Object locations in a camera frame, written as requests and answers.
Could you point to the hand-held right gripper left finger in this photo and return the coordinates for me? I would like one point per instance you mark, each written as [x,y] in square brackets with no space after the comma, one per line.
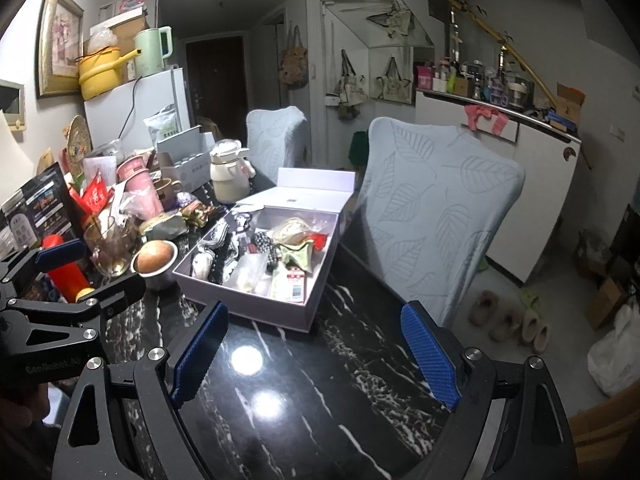
[200,350]

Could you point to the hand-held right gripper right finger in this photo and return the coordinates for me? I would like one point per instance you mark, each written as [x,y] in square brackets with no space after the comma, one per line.
[430,355]

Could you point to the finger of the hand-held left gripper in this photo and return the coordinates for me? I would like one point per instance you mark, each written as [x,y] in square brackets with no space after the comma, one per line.
[120,292]
[60,254]

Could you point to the white gift box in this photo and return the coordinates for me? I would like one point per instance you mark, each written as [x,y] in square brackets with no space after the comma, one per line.
[260,312]

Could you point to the clear bag with pastry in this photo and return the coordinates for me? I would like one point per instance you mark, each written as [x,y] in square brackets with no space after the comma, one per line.
[247,272]

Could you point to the checkered cloth doll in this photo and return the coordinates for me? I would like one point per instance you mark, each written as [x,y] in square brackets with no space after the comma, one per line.
[220,250]

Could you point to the long red white packet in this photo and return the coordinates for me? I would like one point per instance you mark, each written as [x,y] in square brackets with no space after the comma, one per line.
[290,285]

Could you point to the green satin pouch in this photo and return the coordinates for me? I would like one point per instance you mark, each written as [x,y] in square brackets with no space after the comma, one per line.
[297,256]

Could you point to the red bottle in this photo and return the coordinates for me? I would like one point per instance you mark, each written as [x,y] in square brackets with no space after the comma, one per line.
[67,272]

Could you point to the yellow round toy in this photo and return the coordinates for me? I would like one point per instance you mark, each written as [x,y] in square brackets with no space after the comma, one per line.
[85,294]

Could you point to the steel bowl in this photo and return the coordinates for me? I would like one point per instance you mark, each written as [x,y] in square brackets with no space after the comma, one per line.
[157,280]

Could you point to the glass mug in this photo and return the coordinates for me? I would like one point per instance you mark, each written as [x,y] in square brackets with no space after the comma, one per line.
[112,250]

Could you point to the brown egg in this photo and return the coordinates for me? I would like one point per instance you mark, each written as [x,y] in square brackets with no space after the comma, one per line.
[155,256]

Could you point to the black printed packet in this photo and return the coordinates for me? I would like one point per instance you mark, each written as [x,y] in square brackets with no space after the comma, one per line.
[40,205]

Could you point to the red snack bag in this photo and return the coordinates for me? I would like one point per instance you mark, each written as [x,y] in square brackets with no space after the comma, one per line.
[92,195]

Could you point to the pink cups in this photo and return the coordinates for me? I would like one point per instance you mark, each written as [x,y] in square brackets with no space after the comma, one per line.
[140,185]

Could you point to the brown mug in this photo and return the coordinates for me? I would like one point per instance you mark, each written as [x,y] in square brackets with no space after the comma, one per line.
[167,192]

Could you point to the woven fan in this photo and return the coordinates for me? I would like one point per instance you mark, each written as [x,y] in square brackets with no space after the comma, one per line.
[80,145]

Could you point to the gold candy wrappers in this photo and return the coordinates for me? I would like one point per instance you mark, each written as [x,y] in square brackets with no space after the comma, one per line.
[200,215]

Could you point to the green slipper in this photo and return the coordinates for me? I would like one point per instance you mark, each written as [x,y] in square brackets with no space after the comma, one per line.
[528,299]

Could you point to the large light blue covered chair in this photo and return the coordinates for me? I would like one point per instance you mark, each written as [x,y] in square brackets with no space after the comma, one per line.
[440,210]

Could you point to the white carton with bottles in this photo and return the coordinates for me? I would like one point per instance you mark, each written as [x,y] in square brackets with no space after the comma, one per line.
[192,165]

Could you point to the cream kettle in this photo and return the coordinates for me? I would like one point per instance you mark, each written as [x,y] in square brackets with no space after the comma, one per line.
[230,175]

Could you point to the green white tea pouch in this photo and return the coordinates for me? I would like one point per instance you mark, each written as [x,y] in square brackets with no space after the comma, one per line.
[162,127]

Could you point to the white fridge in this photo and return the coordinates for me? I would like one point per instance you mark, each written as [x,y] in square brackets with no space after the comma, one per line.
[155,100]

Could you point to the yellow pot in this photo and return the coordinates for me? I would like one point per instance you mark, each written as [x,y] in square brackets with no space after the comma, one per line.
[100,77]

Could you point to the brown cardboard box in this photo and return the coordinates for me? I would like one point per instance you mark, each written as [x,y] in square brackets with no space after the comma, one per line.
[605,300]

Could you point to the white plastic bag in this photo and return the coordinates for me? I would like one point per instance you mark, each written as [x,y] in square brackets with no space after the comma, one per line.
[617,355]

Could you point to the white cabinet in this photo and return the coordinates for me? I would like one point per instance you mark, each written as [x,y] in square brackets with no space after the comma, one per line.
[545,190]

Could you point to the framed picture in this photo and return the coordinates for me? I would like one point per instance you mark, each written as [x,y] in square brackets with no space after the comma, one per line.
[60,42]

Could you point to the dark green bag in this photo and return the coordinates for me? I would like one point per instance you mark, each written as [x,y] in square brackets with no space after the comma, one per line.
[359,150]

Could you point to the small light blue covered chair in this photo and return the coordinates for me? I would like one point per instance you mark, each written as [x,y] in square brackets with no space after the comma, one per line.
[275,140]

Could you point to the green electric kettle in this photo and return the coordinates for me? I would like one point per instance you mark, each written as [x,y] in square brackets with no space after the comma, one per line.
[150,52]

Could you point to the dark wooden door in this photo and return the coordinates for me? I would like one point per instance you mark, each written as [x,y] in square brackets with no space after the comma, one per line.
[217,85]

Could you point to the pink cloth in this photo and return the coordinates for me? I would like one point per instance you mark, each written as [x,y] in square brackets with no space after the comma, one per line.
[485,117]

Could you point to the beige tote bag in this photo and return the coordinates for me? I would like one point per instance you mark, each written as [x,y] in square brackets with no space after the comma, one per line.
[351,87]
[395,87]

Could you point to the row of bottles and jars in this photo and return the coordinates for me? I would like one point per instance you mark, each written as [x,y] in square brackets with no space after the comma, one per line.
[475,85]

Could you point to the brown tote bag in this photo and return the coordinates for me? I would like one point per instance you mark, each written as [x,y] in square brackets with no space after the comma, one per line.
[294,67]

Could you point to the open cardboard box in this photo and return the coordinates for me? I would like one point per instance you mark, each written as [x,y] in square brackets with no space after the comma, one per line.
[570,102]

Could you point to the bamboo handrail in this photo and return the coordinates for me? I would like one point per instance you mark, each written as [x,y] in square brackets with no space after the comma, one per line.
[515,55]

